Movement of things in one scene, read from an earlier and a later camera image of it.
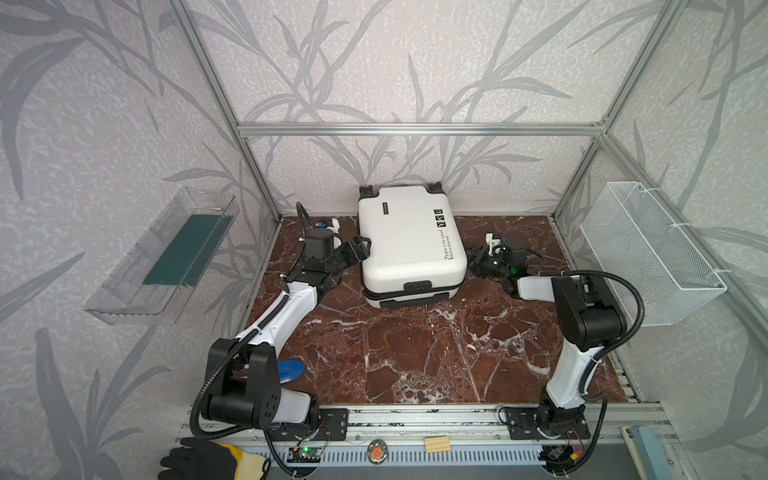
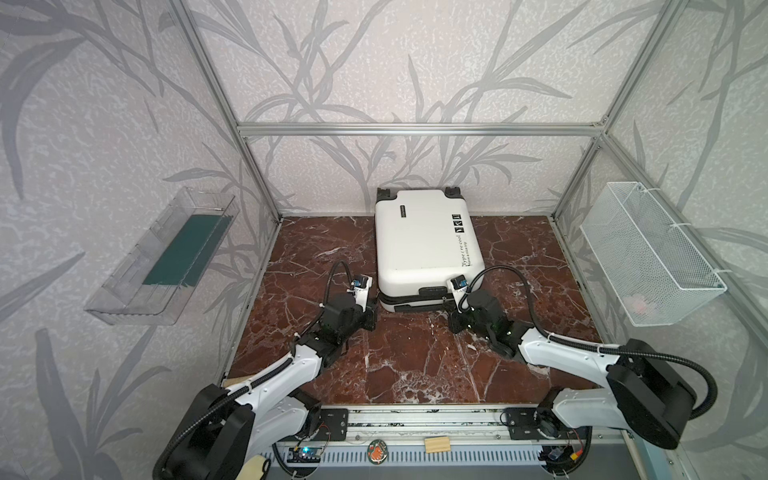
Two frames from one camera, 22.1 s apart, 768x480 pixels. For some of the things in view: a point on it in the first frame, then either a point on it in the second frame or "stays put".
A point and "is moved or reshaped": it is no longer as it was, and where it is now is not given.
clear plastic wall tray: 152,286 stays put
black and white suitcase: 418,254 is moved or reshaped
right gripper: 480,261 → 459,318
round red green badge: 377,451 stays put
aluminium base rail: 581,425 stays put
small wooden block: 437,444 stays put
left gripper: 349,252 → 365,315
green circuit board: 304,454 stays put
